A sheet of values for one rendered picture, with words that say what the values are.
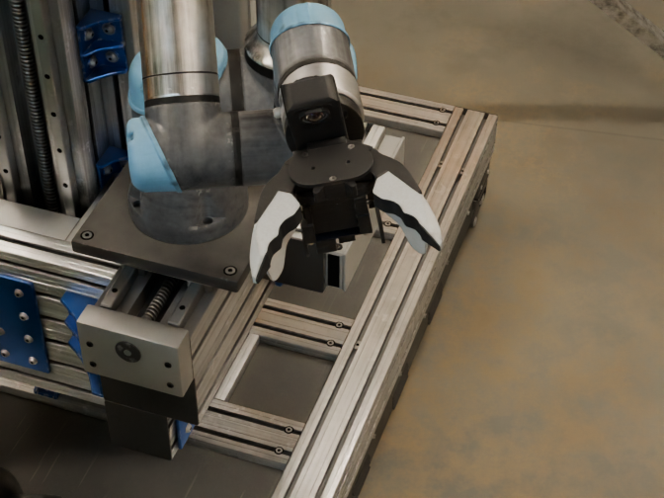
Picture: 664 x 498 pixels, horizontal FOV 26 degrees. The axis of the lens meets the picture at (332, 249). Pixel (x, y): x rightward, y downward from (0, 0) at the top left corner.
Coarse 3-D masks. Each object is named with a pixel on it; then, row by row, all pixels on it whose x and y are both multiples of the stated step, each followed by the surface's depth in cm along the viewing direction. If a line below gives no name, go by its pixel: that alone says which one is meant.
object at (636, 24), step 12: (600, 0) 308; (612, 0) 308; (612, 12) 310; (624, 12) 309; (636, 12) 314; (624, 24) 311; (636, 24) 311; (648, 24) 314; (636, 36) 313; (648, 36) 313; (660, 36) 315; (660, 48) 315
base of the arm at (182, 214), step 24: (168, 192) 173; (192, 192) 173; (216, 192) 174; (240, 192) 178; (144, 216) 176; (168, 216) 175; (192, 216) 174; (216, 216) 176; (240, 216) 179; (168, 240) 176; (192, 240) 176
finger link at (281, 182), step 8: (288, 168) 122; (280, 176) 121; (288, 176) 121; (272, 184) 121; (280, 184) 121; (288, 184) 121; (264, 192) 120; (272, 192) 120; (288, 192) 120; (296, 192) 121; (264, 200) 120; (264, 208) 119; (256, 216) 118
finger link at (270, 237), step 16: (272, 208) 119; (288, 208) 118; (256, 224) 118; (272, 224) 117; (288, 224) 118; (256, 240) 116; (272, 240) 116; (288, 240) 121; (256, 256) 115; (272, 256) 117; (256, 272) 115; (272, 272) 120
